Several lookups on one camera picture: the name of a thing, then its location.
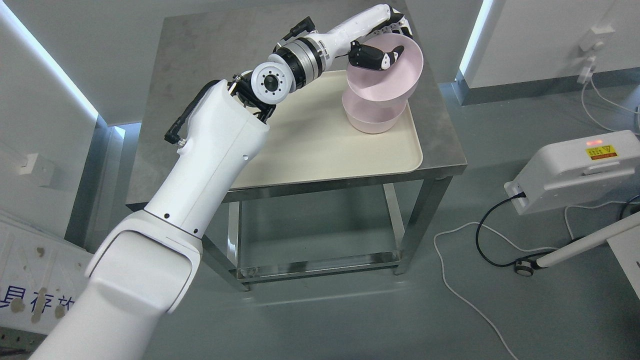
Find cream plastic tray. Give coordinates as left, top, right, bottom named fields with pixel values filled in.
left=231, top=70, right=424, bottom=191

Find white sign board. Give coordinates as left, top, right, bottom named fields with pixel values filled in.
left=0, top=212, right=92, bottom=335

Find white wall socket plug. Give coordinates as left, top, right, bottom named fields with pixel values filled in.
left=576, top=25, right=617, bottom=85

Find white cable on floor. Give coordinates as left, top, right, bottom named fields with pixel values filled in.
left=433, top=200, right=640, bottom=360

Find black power cable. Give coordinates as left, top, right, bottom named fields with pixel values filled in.
left=475, top=195, right=536, bottom=267

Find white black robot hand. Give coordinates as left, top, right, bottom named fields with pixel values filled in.
left=314, top=3, right=414, bottom=72

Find pink bowl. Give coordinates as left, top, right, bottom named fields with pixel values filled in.
left=342, top=89, right=408, bottom=134
left=346, top=33, right=424, bottom=109

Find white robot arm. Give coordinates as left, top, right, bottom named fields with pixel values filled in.
left=30, top=19, right=370, bottom=360

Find stainless steel table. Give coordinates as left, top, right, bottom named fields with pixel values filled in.
left=129, top=0, right=466, bottom=291

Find white stand leg with caster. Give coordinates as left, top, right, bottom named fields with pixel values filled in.
left=514, top=212, right=640, bottom=277

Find white device box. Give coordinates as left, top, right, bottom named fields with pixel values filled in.
left=503, top=130, right=640, bottom=215

